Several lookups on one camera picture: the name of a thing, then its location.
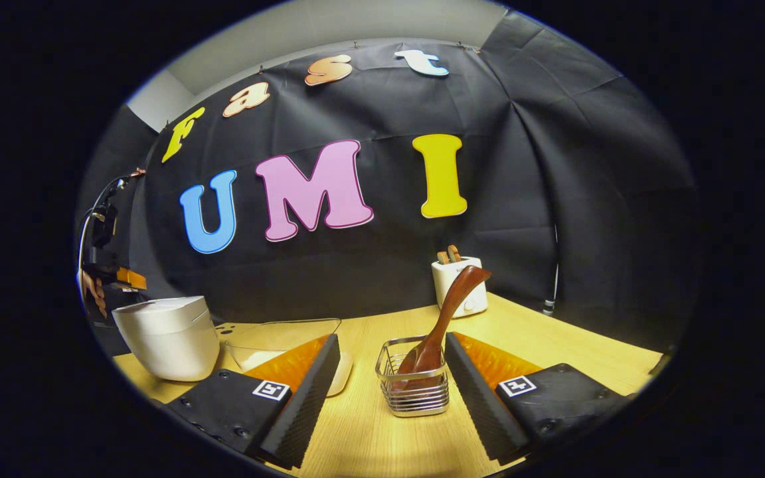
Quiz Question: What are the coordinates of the white cable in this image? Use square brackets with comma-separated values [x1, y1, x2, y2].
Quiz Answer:
[543, 226, 559, 315]

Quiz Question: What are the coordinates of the white toaster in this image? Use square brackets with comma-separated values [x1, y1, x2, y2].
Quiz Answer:
[431, 256, 489, 319]

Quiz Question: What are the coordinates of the white rice heap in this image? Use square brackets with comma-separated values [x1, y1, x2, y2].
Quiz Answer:
[240, 349, 354, 398]

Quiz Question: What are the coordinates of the white rice cooker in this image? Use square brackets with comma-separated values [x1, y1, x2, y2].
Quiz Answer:
[112, 295, 220, 382]

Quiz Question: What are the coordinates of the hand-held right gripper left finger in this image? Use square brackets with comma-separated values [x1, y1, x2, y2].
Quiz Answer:
[165, 333, 342, 470]

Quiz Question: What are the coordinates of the clear plastic container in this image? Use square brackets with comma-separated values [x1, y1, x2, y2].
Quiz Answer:
[223, 318, 354, 398]

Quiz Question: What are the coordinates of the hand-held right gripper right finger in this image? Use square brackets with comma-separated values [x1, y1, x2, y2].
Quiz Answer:
[444, 332, 626, 467]

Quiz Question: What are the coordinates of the brown wooden spoon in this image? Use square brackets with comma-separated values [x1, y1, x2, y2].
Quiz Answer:
[392, 266, 492, 391]

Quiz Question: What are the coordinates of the metal wire chopstick holder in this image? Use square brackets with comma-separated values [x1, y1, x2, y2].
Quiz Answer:
[375, 335, 450, 418]

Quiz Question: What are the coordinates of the black backdrop cloth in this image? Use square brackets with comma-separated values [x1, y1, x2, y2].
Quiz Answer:
[76, 10, 699, 353]

